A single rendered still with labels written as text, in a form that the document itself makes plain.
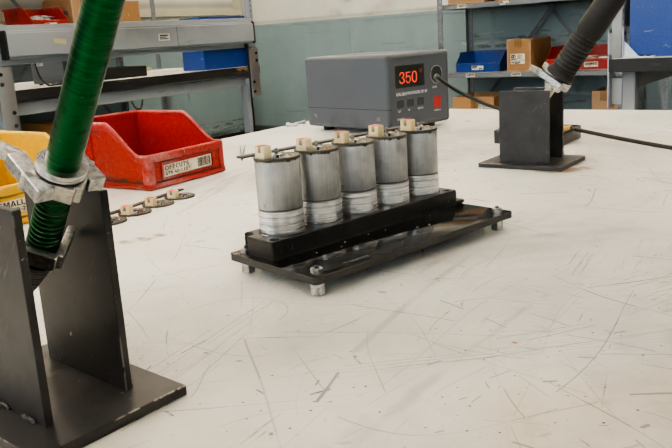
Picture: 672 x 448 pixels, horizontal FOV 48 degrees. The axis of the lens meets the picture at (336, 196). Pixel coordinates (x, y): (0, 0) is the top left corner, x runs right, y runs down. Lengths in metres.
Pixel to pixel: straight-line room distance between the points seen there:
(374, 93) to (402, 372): 0.66
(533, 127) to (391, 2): 5.23
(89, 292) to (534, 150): 0.46
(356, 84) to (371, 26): 5.03
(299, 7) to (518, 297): 6.08
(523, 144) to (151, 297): 0.39
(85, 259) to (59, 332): 0.04
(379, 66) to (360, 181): 0.49
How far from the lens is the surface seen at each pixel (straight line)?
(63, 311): 0.31
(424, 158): 0.47
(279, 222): 0.40
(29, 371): 0.27
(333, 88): 0.97
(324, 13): 6.23
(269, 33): 6.60
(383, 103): 0.91
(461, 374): 0.28
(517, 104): 0.67
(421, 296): 0.36
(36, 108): 3.05
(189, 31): 3.45
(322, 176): 0.41
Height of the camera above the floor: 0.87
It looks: 12 degrees down
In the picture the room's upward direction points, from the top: 4 degrees counter-clockwise
